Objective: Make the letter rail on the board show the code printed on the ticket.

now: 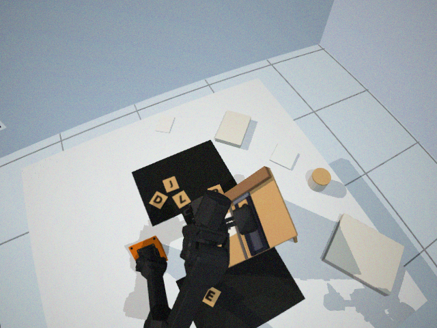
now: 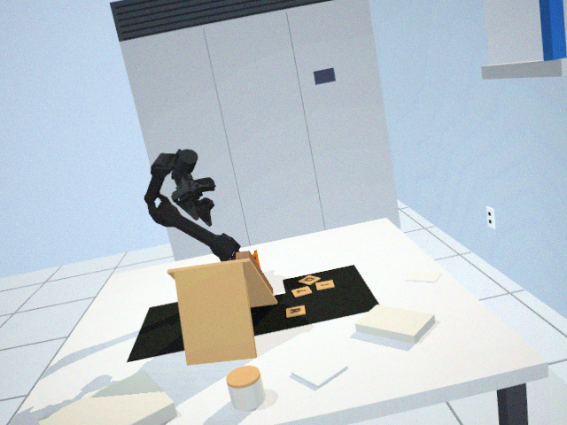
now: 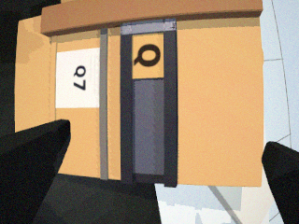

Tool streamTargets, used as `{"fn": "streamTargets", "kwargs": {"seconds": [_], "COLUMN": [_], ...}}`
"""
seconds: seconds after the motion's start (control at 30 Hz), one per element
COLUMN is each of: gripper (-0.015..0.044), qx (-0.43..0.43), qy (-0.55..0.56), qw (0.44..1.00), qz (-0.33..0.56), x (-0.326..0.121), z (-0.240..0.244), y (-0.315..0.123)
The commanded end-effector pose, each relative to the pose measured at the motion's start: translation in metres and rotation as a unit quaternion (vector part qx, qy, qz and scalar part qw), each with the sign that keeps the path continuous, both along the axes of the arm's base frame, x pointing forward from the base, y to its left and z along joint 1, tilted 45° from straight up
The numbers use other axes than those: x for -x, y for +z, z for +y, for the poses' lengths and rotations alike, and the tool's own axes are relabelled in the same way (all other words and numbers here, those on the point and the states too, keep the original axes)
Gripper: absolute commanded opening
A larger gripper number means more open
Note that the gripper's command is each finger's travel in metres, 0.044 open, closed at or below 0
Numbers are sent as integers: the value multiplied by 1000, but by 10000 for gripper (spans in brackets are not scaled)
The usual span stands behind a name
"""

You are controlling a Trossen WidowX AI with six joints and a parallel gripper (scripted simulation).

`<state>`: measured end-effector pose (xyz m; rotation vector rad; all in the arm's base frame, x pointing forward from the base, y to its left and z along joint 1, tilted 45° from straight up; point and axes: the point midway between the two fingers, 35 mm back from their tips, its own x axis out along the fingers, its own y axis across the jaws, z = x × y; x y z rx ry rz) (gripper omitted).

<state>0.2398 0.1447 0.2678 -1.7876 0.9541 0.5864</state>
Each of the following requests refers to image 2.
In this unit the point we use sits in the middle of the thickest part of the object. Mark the tan tile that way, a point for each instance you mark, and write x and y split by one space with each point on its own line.
325 285
295 311
310 280
301 292

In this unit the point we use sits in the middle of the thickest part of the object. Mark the tan flat board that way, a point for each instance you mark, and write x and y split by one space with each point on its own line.
214 303

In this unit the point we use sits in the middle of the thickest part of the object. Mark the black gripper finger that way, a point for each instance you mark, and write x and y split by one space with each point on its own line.
187 204
205 215

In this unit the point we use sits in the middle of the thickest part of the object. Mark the cream flat rectangular block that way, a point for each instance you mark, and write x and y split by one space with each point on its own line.
395 323

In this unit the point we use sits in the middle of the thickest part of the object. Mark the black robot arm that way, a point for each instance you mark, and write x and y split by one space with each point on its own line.
183 162

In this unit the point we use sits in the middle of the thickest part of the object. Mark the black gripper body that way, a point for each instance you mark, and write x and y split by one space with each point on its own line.
183 189

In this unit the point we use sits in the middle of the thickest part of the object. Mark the white jar with tan lid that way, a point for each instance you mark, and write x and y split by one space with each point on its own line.
246 388

